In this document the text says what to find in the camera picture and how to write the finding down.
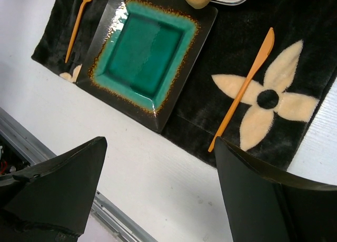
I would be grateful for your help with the orange plastic knife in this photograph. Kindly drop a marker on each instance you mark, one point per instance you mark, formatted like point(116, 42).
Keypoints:
point(261, 57)

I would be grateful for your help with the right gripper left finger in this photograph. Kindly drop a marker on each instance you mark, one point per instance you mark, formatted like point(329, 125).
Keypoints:
point(51, 201)

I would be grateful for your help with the aluminium table frame rail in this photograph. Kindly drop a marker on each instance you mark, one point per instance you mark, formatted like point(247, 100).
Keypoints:
point(20, 149)

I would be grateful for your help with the black floral placemat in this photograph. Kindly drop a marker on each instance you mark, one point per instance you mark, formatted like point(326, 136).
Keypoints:
point(271, 119)

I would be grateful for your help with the orange plastic fork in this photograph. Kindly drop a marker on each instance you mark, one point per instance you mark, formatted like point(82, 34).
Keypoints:
point(75, 29)

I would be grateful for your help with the teal square plate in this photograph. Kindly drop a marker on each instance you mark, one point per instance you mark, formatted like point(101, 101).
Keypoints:
point(142, 54)

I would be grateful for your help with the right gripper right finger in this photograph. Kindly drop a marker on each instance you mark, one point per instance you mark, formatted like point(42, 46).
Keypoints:
point(265, 203)

